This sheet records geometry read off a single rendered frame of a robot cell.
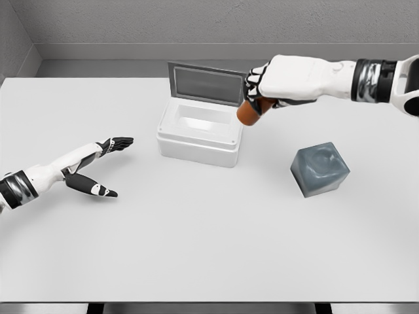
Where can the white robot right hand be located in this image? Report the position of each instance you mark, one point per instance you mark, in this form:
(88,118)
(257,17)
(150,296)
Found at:
(288,78)

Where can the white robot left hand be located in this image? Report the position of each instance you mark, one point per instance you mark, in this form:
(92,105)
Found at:
(85,156)

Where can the brown cylinder block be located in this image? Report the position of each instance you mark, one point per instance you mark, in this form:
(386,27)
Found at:
(251,113)

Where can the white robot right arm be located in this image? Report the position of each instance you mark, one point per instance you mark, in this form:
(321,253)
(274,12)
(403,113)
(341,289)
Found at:
(370,80)

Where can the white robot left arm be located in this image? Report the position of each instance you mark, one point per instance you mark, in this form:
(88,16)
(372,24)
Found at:
(23,184)

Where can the grey cube block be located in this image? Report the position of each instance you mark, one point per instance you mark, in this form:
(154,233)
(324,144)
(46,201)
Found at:
(319,169)

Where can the white box with open lid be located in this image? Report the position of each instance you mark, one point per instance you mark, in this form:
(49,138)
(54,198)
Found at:
(200,129)

